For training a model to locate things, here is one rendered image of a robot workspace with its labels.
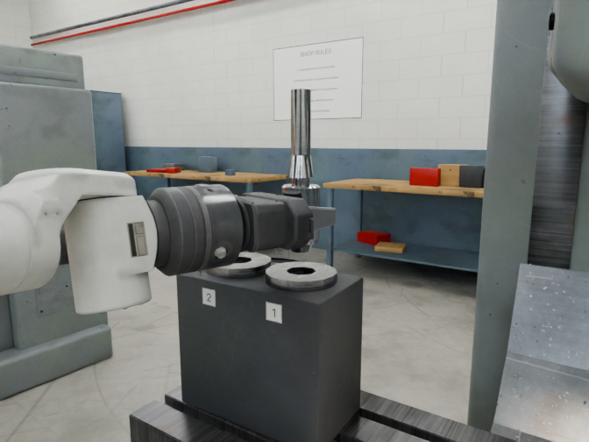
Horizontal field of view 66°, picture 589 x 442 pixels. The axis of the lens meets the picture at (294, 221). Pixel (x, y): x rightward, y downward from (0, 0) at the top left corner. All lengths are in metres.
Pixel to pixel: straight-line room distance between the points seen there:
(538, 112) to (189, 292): 0.60
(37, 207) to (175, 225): 0.12
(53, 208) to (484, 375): 0.77
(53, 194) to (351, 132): 4.92
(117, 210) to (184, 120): 6.43
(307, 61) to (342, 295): 5.11
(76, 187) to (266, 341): 0.29
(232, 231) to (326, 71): 5.01
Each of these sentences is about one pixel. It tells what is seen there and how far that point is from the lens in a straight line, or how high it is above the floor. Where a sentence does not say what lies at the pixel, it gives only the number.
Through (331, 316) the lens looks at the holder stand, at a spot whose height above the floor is 1.08.
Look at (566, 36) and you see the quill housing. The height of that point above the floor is 1.34.
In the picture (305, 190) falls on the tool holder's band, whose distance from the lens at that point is 0.53.
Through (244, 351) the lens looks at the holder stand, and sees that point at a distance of 0.59.
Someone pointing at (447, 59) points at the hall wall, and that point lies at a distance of 4.91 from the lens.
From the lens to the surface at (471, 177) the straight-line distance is 4.25.
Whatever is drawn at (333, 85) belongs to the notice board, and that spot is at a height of 1.90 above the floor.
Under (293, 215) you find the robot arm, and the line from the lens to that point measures 0.48.
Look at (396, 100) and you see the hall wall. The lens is 5.03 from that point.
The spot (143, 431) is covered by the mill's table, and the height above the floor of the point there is 0.90.
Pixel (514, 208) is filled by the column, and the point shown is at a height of 1.17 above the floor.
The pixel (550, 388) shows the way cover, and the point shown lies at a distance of 0.81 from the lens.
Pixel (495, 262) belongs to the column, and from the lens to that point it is 0.86.
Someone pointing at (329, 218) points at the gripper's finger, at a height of 1.18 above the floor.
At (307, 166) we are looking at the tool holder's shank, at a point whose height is 1.25.
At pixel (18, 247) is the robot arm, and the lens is 0.36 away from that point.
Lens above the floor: 1.27
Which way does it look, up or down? 10 degrees down
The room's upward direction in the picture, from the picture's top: straight up
